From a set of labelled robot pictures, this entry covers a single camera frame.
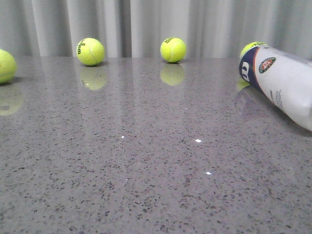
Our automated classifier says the white blue tennis ball can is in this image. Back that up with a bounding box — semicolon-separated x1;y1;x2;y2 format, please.
239;45;312;130

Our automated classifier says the grey pleated curtain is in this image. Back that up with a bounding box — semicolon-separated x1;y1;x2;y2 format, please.
0;0;312;58

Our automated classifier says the tennis ball with Wilson logo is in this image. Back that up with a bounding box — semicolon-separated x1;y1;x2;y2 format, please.
76;38;105;66

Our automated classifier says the Roland Garros tennis ball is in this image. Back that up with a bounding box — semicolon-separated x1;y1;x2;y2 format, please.
240;41;267;58

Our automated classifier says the centre back tennis ball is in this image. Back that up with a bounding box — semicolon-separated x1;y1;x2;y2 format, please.
160;38;187;63

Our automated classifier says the far left tennis ball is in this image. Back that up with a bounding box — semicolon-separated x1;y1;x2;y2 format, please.
0;49;17;84

